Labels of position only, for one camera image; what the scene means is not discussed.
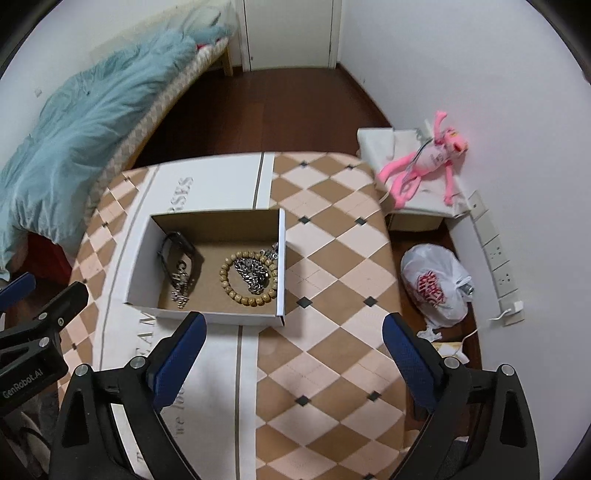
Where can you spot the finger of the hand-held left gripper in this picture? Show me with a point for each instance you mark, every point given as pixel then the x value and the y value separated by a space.
pixel 16 290
pixel 60 302

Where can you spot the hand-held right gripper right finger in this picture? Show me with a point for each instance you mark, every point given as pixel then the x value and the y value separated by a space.
pixel 410 362

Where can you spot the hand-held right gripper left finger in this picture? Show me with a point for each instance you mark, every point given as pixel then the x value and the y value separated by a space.
pixel 181 362

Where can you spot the white cardboard box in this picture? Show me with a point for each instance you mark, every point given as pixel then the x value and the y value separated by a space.
pixel 138 258

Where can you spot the black smart watch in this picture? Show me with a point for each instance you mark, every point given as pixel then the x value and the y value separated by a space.
pixel 178 240

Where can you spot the crumpled white tissue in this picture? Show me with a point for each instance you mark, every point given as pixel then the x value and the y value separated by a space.
pixel 429 334

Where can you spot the white plastic bag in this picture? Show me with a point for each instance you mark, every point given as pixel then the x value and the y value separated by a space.
pixel 431 286

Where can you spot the checkered tablecloth with lettering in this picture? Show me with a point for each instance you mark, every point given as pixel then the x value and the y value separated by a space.
pixel 323 350

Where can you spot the white charger plug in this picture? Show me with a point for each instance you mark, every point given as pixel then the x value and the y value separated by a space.
pixel 511 308

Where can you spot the white power strip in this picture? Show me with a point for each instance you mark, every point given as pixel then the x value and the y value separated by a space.
pixel 496 263

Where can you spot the blue duvet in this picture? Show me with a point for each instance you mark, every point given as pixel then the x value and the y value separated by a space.
pixel 83 152

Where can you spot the bed with patterned mattress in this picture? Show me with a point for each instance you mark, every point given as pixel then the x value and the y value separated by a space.
pixel 147 124

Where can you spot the pink plush toy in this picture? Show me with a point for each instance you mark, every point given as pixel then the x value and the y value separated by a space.
pixel 431 157

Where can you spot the white door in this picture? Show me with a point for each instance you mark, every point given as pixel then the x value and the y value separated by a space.
pixel 291 32

